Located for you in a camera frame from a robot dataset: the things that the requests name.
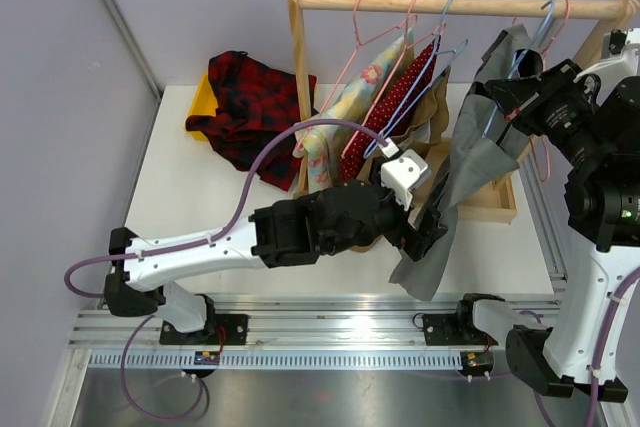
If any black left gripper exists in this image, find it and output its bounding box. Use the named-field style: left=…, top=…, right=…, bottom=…
left=323, top=158, right=447, bottom=260

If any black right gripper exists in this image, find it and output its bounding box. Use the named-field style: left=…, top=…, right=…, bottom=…
left=487, top=60, right=612, bottom=171

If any blue wire hanger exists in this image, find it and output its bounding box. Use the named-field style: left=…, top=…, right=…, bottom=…
left=379, top=0, right=469, bottom=139
left=482, top=0, right=556, bottom=138

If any pink wire hanger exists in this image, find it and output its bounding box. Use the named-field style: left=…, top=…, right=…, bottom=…
left=292, top=0, right=419, bottom=158
left=337, top=0, right=438, bottom=132
left=529, top=0, right=572, bottom=183

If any grey skirt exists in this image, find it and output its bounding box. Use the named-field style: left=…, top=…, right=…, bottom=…
left=389, top=24, right=542, bottom=301

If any red black plaid skirt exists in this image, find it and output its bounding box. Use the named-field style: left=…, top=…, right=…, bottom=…
left=185, top=51, right=300, bottom=172

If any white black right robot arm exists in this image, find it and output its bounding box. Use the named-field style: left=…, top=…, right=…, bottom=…
left=453, top=60, right=639, bottom=403

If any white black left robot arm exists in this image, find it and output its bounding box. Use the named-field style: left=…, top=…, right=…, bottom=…
left=103, top=180, right=446, bottom=345

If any tan brown skirt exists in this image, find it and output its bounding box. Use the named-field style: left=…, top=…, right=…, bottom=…
left=289, top=74, right=454, bottom=254

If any red white polka-dot skirt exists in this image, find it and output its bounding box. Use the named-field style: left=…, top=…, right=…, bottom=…
left=339, top=40, right=435, bottom=181

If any pastel floral skirt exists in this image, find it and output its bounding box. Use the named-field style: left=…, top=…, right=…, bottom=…
left=293, top=28, right=414, bottom=193

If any wooden clothes rack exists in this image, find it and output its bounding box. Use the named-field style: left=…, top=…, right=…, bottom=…
left=285, top=0, right=640, bottom=226

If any yellow plastic tray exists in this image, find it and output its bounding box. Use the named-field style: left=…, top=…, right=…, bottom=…
left=188, top=72, right=218, bottom=118

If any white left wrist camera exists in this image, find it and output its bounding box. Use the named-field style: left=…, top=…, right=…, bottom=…
left=380, top=138, right=431, bottom=211

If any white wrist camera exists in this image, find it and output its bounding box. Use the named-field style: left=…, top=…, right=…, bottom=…
left=576, top=28, right=639, bottom=88
left=380, top=138, right=431, bottom=211

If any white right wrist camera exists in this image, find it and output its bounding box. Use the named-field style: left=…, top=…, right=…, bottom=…
left=576, top=28, right=639, bottom=88

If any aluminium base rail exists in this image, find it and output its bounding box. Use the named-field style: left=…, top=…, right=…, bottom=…
left=69, top=291, right=569, bottom=372

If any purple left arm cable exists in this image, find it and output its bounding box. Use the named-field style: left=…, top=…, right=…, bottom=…
left=63, top=119, right=396, bottom=421

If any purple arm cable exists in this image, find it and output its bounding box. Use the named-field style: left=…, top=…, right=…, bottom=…
left=519, top=266, right=640, bottom=427
left=63, top=119, right=396, bottom=421

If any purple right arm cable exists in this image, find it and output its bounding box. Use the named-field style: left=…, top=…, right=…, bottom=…
left=519, top=266, right=640, bottom=427

